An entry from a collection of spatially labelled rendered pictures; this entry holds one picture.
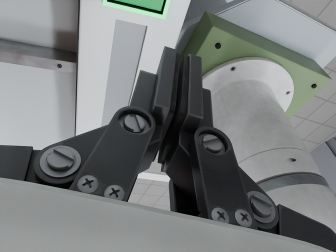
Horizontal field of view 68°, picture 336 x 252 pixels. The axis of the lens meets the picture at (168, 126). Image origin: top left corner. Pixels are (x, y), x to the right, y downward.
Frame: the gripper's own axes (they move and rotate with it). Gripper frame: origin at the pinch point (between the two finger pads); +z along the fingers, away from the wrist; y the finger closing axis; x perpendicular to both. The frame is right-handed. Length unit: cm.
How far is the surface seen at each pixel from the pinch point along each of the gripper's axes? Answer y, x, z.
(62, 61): -13.6, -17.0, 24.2
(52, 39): -16.0, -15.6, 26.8
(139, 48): -2.5, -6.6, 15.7
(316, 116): 132, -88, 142
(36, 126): -19.7, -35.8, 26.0
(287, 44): 21.1, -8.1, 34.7
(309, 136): 145, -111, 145
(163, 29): -0.6, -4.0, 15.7
